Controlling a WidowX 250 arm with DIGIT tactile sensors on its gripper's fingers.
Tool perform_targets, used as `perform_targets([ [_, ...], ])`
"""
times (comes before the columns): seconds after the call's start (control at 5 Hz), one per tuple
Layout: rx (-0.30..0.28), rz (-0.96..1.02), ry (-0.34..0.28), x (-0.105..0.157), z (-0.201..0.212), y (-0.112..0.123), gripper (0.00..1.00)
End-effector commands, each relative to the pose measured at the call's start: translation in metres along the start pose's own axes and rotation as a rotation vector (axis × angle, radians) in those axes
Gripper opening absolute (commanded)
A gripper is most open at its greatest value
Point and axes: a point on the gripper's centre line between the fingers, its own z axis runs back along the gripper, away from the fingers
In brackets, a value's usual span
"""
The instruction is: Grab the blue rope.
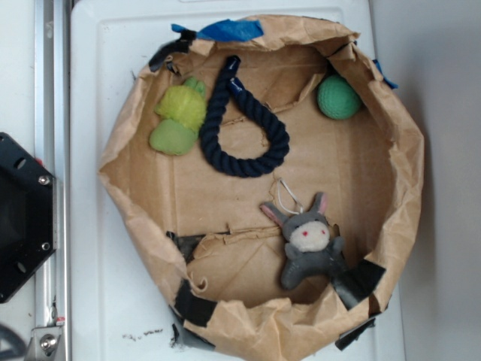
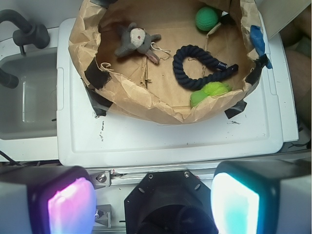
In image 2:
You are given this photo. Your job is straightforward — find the green rubber ball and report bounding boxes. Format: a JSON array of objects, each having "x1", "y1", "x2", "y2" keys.
[{"x1": 195, "y1": 7, "x2": 219, "y2": 32}]

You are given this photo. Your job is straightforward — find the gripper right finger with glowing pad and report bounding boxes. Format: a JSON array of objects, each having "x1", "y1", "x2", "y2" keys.
[{"x1": 211, "y1": 159, "x2": 312, "y2": 234}]

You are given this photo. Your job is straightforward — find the blue tape piece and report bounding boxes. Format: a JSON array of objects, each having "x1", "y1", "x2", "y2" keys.
[{"x1": 250, "y1": 25, "x2": 273, "y2": 69}]

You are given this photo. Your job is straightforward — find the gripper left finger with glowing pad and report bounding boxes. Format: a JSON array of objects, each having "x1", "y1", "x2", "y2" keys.
[{"x1": 0, "y1": 166, "x2": 97, "y2": 234}]

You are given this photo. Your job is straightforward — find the white sink basin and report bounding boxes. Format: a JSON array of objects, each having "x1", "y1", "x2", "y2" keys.
[{"x1": 0, "y1": 28, "x2": 59, "y2": 161}]

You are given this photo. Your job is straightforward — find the grey plush bunny toy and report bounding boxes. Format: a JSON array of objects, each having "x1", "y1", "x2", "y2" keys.
[{"x1": 114, "y1": 22, "x2": 161, "y2": 64}]

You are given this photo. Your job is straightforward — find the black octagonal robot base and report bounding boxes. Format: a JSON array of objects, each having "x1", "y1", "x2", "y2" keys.
[{"x1": 124, "y1": 170, "x2": 218, "y2": 234}]

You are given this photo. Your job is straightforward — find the lime green fuzzy toy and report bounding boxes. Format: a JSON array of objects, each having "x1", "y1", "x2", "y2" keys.
[{"x1": 190, "y1": 82, "x2": 232, "y2": 108}]

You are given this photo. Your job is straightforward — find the white plastic tray lid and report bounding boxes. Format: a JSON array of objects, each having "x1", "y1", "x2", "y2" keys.
[{"x1": 56, "y1": 12, "x2": 285, "y2": 168}]

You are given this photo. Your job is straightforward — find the black faucet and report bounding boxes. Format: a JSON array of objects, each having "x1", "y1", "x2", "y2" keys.
[{"x1": 0, "y1": 9, "x2": 51, "y2": 89}]

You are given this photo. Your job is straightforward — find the brown paper bag bin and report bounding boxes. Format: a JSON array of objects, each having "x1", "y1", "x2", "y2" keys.
[{"x1": 69, "y1": 0, "x2": 267, "y2": 124}]

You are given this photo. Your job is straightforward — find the dark blue rope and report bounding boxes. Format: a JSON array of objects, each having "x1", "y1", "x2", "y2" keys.
[{"x1": 172, "y1": 45, "x2": 239, "y2": 88}]

